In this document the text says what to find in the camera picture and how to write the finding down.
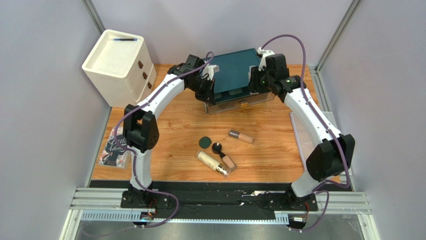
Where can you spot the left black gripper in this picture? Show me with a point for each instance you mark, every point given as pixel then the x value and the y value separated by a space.
pixel 209 96

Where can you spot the dark green round compact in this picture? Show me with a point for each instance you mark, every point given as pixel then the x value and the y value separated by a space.
pixel 205 142

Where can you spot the peach lip gloss tube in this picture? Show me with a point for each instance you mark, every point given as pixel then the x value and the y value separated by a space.
pixel 240 136

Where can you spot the beige foundation bottle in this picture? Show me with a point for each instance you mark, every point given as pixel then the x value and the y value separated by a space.
pixel 227 161

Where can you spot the Little Women book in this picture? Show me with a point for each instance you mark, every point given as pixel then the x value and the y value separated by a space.
pixel 112 155

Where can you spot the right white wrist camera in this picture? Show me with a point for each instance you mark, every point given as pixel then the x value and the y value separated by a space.
pixel 262 54

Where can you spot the white drawer cabinet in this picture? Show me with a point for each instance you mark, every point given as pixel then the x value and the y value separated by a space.
pixel 122 71

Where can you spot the teal drawer organizer box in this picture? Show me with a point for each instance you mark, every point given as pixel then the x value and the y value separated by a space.
pixel 234 69

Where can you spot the black round cap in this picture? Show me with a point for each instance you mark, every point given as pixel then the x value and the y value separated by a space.
pixel 216 147

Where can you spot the cream gold pump bottle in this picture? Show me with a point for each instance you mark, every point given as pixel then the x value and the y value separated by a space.
pixel 212 163

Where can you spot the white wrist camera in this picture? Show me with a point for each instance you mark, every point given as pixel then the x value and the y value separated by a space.
pixel 209 71
pixel 262 54

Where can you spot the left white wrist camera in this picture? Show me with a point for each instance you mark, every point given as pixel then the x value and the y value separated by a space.
pixel 209 71

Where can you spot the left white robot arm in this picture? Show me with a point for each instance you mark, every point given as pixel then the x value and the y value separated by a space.
pixel 140 127

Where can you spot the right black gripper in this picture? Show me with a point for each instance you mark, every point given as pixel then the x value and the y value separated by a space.
pixel 254 80

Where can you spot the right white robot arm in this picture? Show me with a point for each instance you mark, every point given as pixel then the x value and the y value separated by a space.
pixel 333 151

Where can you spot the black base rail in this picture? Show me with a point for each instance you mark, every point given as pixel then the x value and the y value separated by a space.
pixel 262 196

